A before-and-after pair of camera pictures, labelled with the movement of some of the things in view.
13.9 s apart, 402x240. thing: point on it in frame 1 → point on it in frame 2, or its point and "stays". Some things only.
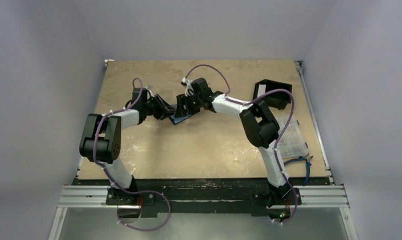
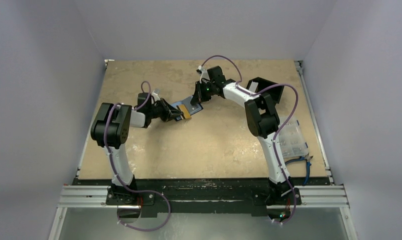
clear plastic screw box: [292, 143] stays
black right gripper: [183, 104] → [198, 94]
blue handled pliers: [306, 158] stays
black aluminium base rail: [181, 197] stays
